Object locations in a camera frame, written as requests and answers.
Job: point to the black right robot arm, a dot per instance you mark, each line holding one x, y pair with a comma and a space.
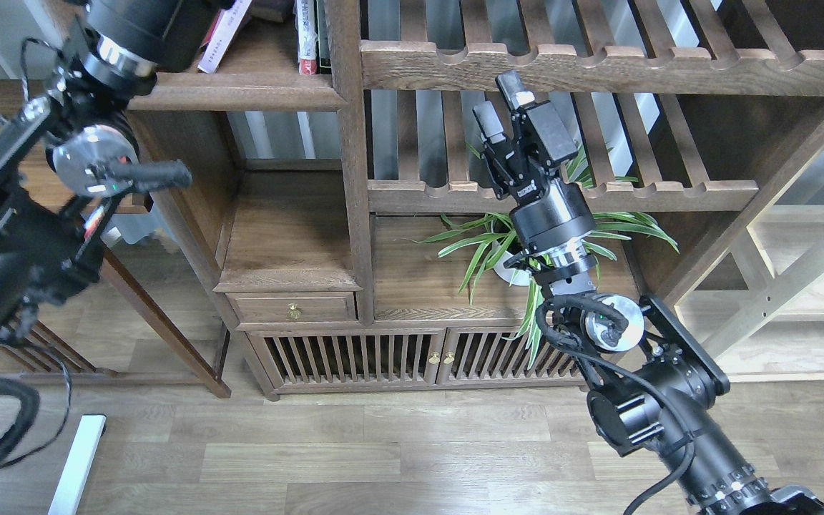
650, 382

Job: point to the white floor bar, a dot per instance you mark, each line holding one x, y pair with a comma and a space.
75, 473

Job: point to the red white upright book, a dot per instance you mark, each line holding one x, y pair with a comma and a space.
307, 36

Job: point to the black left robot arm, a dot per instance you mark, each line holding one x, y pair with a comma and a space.
68, 158

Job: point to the purple white book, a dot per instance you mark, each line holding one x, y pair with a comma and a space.
229, 24

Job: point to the green spider plant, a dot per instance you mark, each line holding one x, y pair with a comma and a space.
497, 236

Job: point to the dark upright book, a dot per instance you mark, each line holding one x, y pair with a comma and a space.
323, 57

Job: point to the brass drawer knob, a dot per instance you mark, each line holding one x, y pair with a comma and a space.
294, 311

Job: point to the wooden slatted rack left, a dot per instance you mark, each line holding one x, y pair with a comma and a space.
44, 357

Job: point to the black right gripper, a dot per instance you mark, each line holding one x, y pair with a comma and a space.
551, 218

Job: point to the dark wooden bookshelf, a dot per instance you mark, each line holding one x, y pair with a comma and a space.
317, 190

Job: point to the white plant pot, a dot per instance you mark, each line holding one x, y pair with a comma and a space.
501, 270

